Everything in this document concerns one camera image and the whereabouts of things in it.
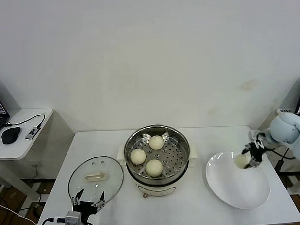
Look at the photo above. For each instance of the white round plate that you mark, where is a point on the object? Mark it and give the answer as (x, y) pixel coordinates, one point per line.
(229, 186)

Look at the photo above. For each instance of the cream electric cooker pot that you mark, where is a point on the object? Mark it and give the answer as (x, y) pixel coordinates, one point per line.
(157, 190)

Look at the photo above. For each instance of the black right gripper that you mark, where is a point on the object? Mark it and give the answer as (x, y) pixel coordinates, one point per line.
(256, 152)

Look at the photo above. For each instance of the stainless steel steamer basket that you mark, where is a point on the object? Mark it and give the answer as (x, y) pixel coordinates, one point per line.
(176, 153)

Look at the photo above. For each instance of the grey usb hub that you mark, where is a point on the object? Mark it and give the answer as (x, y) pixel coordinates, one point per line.
(32, 132)

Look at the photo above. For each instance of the white printed label sticker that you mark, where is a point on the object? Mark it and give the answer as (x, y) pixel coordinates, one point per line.
(286, 111)

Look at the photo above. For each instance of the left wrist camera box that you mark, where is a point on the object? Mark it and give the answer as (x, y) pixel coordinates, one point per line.
(72, 218)

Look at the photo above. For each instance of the white rounded side desk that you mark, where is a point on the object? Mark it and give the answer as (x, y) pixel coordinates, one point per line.
(30, 148)

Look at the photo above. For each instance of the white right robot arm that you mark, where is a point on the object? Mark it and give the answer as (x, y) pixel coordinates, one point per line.
(286, 130)

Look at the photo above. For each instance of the black computer mouse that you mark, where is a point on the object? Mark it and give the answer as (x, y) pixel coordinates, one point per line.
(10, 135)

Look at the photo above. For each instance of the white steamed baozi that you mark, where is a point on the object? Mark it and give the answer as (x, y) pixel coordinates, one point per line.
(138, 156)
(154, 168)
(156, 142)
(241, 161)

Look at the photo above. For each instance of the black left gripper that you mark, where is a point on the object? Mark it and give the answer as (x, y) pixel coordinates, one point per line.
(85, 208)

